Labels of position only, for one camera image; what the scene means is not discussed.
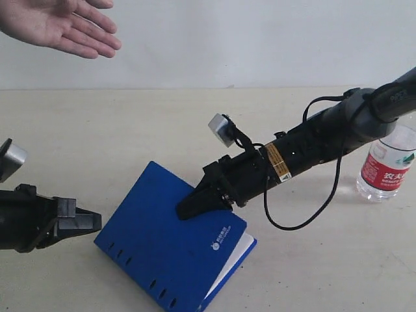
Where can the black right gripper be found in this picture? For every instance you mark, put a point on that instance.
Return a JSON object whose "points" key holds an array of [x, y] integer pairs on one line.
{"points": [[227, 181]]}

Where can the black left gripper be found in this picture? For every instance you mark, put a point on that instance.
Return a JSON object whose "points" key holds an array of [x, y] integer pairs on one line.
{"points": [[31, 221]]}

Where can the blue ring binder notebook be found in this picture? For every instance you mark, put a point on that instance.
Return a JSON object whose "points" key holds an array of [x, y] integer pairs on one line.
{"points": [[181, 265]]}

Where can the clear water bottle red label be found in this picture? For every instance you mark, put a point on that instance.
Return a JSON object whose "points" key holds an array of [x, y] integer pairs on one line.
{"points": [[388, 161]]}

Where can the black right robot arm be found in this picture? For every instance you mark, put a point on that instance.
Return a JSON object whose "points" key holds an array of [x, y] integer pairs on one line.
{"points": [[359, 116]]}

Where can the person's open hand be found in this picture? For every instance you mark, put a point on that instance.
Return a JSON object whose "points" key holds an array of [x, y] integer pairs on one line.
{"points": [[73, 27]]}

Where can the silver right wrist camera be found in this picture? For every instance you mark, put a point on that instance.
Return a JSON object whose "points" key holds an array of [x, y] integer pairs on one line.
{"points": [[220, 125]]}

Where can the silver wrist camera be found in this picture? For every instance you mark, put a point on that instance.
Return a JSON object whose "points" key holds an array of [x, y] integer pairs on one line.
{"points": [[220, 125], [12, 158]]}

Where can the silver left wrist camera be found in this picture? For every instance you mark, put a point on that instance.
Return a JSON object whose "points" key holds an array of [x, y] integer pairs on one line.
{"points": [[12, 158]]}

